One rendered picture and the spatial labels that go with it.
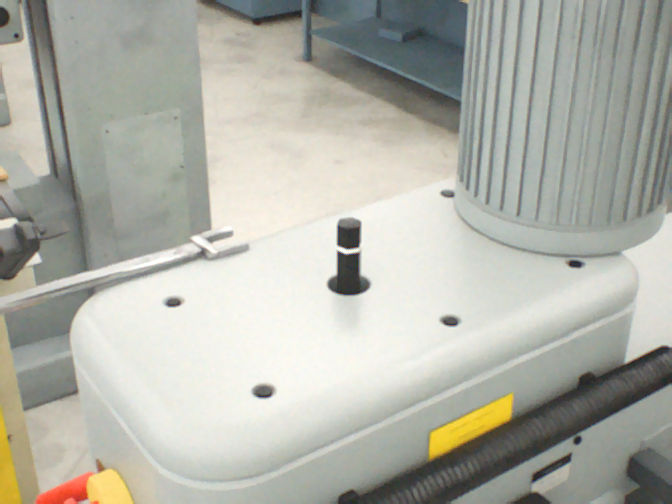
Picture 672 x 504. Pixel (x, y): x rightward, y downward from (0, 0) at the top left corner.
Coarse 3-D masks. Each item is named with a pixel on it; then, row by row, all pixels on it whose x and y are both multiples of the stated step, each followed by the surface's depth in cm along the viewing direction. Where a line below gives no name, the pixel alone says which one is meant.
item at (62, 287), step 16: (192, 240) 87; (208, 240) 87; (240, 240) 86; (144, 256) 84; (160, 256) 84; (176, 256) 84; (192, 256) 85; (208, 256) 84; (224, 256) 85; (96, 272) 81; (112, 272) 81; (128, 272) 82; (144, 272) 83; (32, 288) 79; (48, 288) 79; (64, 288) 79; (80, 288) 80; (0, 304) 77; (16, 304) 77; (32, 304) 78
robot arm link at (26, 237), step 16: (16, 224) 156; (32, 224) 156; (0, 240) 153; (16, 240) 155; (32, 240) 155; (0, 256) 153; (16, 256) 155; (32, 256) 158; (0, 272) 158; (16, 272) 161
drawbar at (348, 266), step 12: (336, 228) 78; (348, 228) 78; (360, 228) 78; (336, 240) 79; (348, 240) 78; (360, 240) 79; (336, 252) 79; (360, 252) 80; (336, 264) 80; (348, 264) 79; (360, 264) 80; (336, 276) 81; (348, 276) 80; (360, 276) 81; (336, 288) 81; (348, 288) 80
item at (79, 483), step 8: (88, 472) 87; (72, 480) 86; (80, 480) 86; (56, 488) 85; (64, 488) 85; (72, 488) 85; (80, 488) 86; (40, 496) 84; (48, 496) 84; (56, 496) 85; (64, 496) 85; (72, 496) 85; (80, 496) 86
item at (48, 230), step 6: (36, 222) 157; (42, 222) 158; (48, 222) 159; (54, 222) 160; (60, 222) 161; (36, 228) 156; (42, 228) 157; (48, 228) 158; (54, 228) 159; (60, 228) 160; (66, 228) 161; (42, 234) 157; (48, 234) 158; (54, 234) 158; (60, 234) 159; (42, 240) 157
